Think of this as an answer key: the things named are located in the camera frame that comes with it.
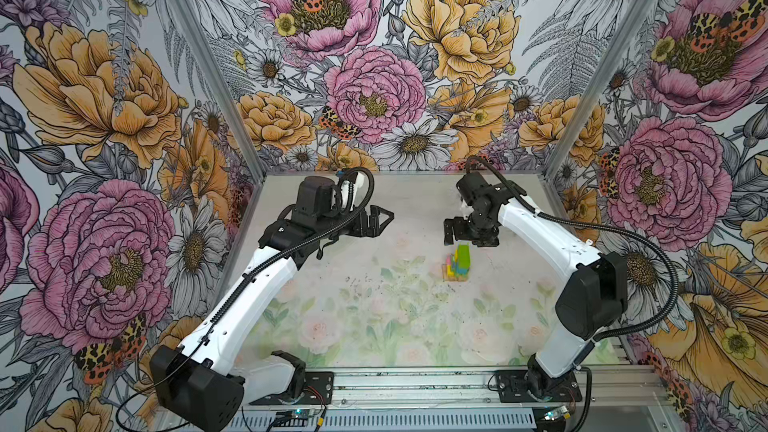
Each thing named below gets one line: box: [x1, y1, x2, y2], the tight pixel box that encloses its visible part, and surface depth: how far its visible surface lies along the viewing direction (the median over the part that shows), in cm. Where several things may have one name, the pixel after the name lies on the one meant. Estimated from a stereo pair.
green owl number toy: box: [452, 258, 468, 279], surface depth 91 cm
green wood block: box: [456, 243, 471, 270], surface depth 89 cm
